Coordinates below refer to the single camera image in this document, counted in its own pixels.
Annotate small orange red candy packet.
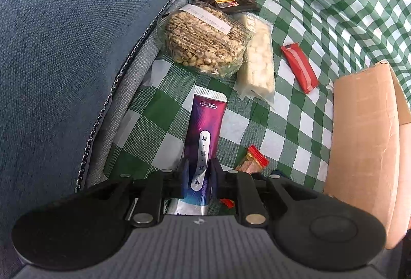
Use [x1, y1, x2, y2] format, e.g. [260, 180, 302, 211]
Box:
[234, 145, 269, 175]

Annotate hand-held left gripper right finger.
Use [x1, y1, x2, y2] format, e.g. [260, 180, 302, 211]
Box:
[209, 158, 319, 227]

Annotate puffed grain cake packet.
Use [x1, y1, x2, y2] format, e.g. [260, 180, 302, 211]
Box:
[157, 1, 254, 79]

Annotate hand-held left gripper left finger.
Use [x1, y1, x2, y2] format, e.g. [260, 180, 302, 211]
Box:
[80, 159, 190, 228]

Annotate red snack bar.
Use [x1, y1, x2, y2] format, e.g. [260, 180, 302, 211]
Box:
[281, 43, 319, 95]

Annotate brown cardboard box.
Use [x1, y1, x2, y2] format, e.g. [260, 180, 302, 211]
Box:
[323, 61, 411, 251]

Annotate clear packet nougat bar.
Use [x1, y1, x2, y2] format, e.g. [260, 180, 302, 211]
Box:
[236, 11, 277, 106]

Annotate blue-grey fabric bag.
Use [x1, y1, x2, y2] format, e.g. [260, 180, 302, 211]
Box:
[0, 0, 225, 267]

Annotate purple snack packet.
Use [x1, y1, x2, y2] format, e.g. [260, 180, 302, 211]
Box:
[167, 85, 228, 217]

